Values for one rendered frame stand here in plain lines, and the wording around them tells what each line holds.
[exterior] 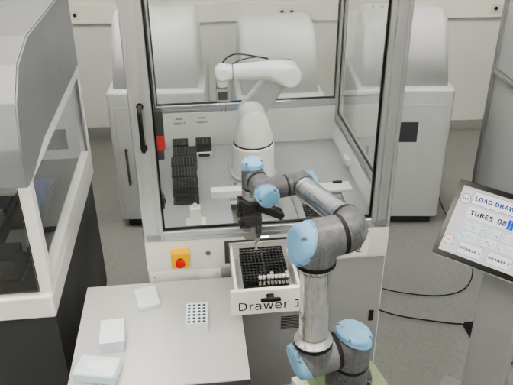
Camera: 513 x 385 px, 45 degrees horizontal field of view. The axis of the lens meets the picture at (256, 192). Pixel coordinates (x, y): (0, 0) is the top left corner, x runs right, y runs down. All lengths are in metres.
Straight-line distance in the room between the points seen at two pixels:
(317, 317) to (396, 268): 2.28
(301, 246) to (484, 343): 1.33
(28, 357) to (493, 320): 1.88
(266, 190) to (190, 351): 0.69
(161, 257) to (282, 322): 0.65
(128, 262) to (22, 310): 1.71
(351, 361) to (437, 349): 1.60
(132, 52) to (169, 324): 1.01
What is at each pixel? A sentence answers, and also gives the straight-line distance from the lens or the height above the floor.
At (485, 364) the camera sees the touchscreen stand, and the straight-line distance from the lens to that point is 2.87.
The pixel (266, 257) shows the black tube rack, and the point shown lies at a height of 0.90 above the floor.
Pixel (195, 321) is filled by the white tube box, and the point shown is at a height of 0.80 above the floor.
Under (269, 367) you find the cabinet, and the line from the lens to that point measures 3.05.
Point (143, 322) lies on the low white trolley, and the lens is 2.47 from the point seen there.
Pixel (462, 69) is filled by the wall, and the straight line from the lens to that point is 5.94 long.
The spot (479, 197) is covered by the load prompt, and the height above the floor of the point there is 1.16.
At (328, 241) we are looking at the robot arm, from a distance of 1.67.
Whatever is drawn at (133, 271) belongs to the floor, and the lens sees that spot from 4.05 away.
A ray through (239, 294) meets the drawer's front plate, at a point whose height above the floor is 0.92.
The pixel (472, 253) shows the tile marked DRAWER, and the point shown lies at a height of 1.00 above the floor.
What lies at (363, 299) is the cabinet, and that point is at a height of 0.56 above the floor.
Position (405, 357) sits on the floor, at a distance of 3.46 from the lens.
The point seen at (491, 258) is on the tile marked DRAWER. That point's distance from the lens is 2.48.
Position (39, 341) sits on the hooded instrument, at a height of 0.63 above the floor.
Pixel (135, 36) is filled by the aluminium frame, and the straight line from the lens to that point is 2.22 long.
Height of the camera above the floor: 2.36
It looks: 29 degrees down
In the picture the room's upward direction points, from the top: 1 degrees counter-clockwise
